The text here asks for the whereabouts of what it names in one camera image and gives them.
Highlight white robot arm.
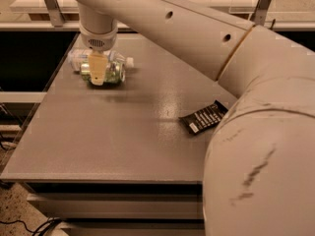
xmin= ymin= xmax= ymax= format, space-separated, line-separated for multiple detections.
xmin=76 ymin=0 xmax=315 ymax=236

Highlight metal bracket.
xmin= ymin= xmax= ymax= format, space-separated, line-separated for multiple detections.
xmin=43 ymin=0 xmax=64 ymax=28
xmin=250 ymin=0 xmax=272 ymax=26

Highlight black floor cable left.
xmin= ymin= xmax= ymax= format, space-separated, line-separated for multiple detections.
xmin=0 ymin=217 xmax=63 ymax=236

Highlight left metal bracket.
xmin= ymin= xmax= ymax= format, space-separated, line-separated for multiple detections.
xmin=43 ymin=0 xmax=64 ymax=28

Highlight black snack bar wrapper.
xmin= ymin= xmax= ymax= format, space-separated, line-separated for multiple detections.
xmin=179 ymin=100 xmax=228 ymax=135

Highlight green soda can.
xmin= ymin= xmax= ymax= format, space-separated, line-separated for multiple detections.
xmin=80 ymin=61 xmax=125 ymax=84

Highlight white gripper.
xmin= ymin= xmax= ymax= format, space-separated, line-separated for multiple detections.
xmin=80 ymin=24 xmax=117 ymax=86

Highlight blue labelled plastic bottle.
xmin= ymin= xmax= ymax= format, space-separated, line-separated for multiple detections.
xmin=67 ymin=48 xmax=134 ymax=72

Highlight right metal bracket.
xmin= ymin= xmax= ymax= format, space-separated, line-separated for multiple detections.
xmin=250 ymin=0 xmax=272 ymax=26

